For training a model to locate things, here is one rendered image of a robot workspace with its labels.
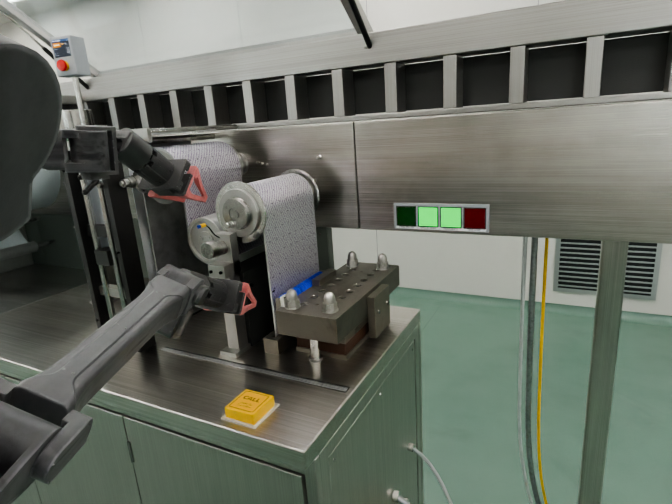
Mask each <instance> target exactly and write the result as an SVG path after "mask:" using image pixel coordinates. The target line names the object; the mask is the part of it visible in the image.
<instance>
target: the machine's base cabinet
mask: <svg viewBox="0 0 672 504"><path fill-rule="evenodd" d="M80 413H82V414H85V415H87V416H89V417H92V418H93V423H92V427H91V430H90V433H89V436H88V438H87V441H86V443H85V444H84V445H83V447H82V448H81V449H80V450H79V451H78V452H77V453H76V455H75V456H74V457H73V458H72V459H71V460H70V461H69V463H68V464H67V465H66V466H65V467H64V468H63V469H62V471H61V472H60V473H59V474H58V475H57V476H56V477H55V479H54V480H53V481H51V482H50V484H49V485H47V484H45V483H43V482H40V481H38V480H35V481H34V482H33V483H32V484H31V485H30V486H29V487H28V488H27V489H26V490H25V491H24V492H23V493H22V494H21V495H20V496H19V497H18V498H17V499H16V500H15V501H14V502H13V503H12V504H400V503H399V502H398V503H396V502H393V501H392V495H393V492H394V490H397V491H400V493H401V495H400V496H402V497H403V498H404V497H406V498H409V502H410V503H411V504H424V490H423V459H422V458H421V457H420V456H419V455H417V454H416V453H415V452H411V451H408V448H407V447H408V444H409V443H413V444H414V445H415V448H416V449H417V450H419V451H420V452H421V453H422V454H423V438H422V385H421V333H420V322H419V323H418V325H417V326H416V327H415V329H414V330H413V331H412V333H411V334H410V335H409V336H408V338H407V339H406V340H405V342H404V343H403V344H402V346H401V347H400V348H399V350H398V351H397V352H396V354H395V355H394V356H393V357H392V359H391V360H390V361H389V363H388V364H387V365H386V367H385V368H384V369H383V371H382V372H381V373H380V374H379V376H378V377H377V378H376V380H375V381H374V382H373V384H372V385H371V386H370V388H369V389H368V390H367V391H366V393H365V394H364V395H363V397H362V398H361V399H360V401H359V402H358V403H357V405H356V406H355V407H354V408H353V410H352V411H351V412H350V414H349V415H348V416H347V418H346V419H345V420H344V422H343V423H342V424H341V425H340V427H339V428H338V429H337V431H336V432H335V433H334V435H333V436H332V437H331V439H330V440H329V441H328V442H327V444H326V445H325V446H324V448H323V449H322V450H321V452H320V453H319V454H318V456H317V457H316V458H315V460H314V461H313V462H312V463H311V465H310V466H309V467H308V469H307V470H303V469H300V468H297V467H294V466H291V465H287V464H284V463H281V462H278V461H275V460H272V459H269V458H266V457H263V456H260V455H257V454H254V453H251V452H248V451H245V450H242V449H239V448H236V447H233V446H230V445H227V444H224V443H221V442H218V441H215V440H212V439H209V438H205V437H202V436H199V435H196V434H193V433H190V432H187V431H184V430H181V429H178V428H175V427H172V426H169V425H166V424H163V423H160V422H157V421H154V420H151V419H148V418H145V417H142V416H139V415H136V414H133V413H130V412H126V411H123V410H120V409H117V408H114V407H111V406H108V405H105V404H102V403H99V402H96V401H93V400H90V401H89V402H88V403H87V404H86V405H85V406H84V407H83V408H82V410H81V411H80Z"/></svg>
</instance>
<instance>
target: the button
mask: <svg viewBox="0 0 672 504"><path fill-rule="evenodd" d="M274 406H275V403H274V396H272V395H268V394H264V393H260V392H256V391H252V390H248V389H246V390H245V391H244V392H242V393H241V394H240V395H239V396H238V397H236V398H235V399H234V400H233V401H232V402H230V403H229V404H228V405H227V406H226V407H225V414H226V417H228V418H231V419H235V420H238V421H241V422H245V423H248V424H252V425H255V424H256V423H257V422H258V421H259V420H260V419H261V418H262V417H263V416H264V415H265V414H266V413H267V412H268V411H269V410H271V409H272V408H273V407H274Z"/></svg>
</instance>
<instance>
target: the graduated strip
mask: <svg viewBox="0 0 672 504"><path fill-rule="evenodd" d="M160 350H161V351H166V352H170V353H174V354H179V355H183V356H187V357H192V358H196V359H201V360H205V361H209V362H214V363H218V364H222V365H227V366H231V367H235V368H240V369H244V370H249V371H253V372H257V373H262V374H266V375H270V376H275V377H279V378H283V379H288V380H292V381H297V382H301V383H305V384H310V385H314V386H318V387H323V388H327V389H331V390H336V391H340V392H345V393H346V392H347V391H348V390H349V388H350V387H347V386H343V385H338V384H334V383H329V382H325V381H320V380H316V379H311V378H307V377H302V376H298V375H293V374H289V373H284V372H280V371H275V370H271V369H266V368H262V367H257V366H253V365H248V364H244V363H239V362H235V361H230V360H226V359H221V358H217V357H212V356H208V355H203V354H199V353H194V352H190V351H185V350H180V349H176V348H171V347H167V346H165V347H163V348H161V349H160Z"/></svg>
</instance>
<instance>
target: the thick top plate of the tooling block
mask: <svg viewBox="0 0 672 504"><path fill-rule="evenodd" d="M358 264H359V266H358V267H355V268H349V267H347V266H346V265H347V263H346V264H345V265H343V266H342V267H340V268H339V269H337V270H336V276H335V277H333V278H332V279H330V280H329V281H327V282H326V283H324V284H323V285H322V286H311V287H310V288H308V289H307V290H305V291H304V292H302V293H301V294H299V295H298V298H299V302H300V305H301V307H300V308H299V309H296V310H287V309H285V307H280V308H278V309H277V310H275V313H276V322H277V331H278V334H282V335H288V336H293V337H299V338H305V339H310V340H316V341H321V342H327V343H333V344H339V343H340V342H341V341H342V340H343V339H344V338H345V337H346V336H347V335H348V334H349V333H350V332H351V331H352V330H353V329H354V328H355V327H356V326H357V325H358V324H359V323H360V322H362V321H363V320H364V319H365V318H366V317H367V316H368V307H367V297H368V296H369V295H370V294H371V293H372V292H373V291H375V290H376V289H377V288H378V287H379V286H380V285H381V284H387V285H389V294H390V293H392V292H393V291H394V290H395V289H396V288H397V287H398V286H399V285H400V283H399V265H388V267H389V269H388V270H377V269H376V267H377V264H376V263H364V262H358ZM327 292H332V293H333V294H334V295H335V299H336V301H337V306H338V312H336V313H333V314H326V313H323V312H322V310H323V302H324V295H325V294H326V293H327Z"/></svg>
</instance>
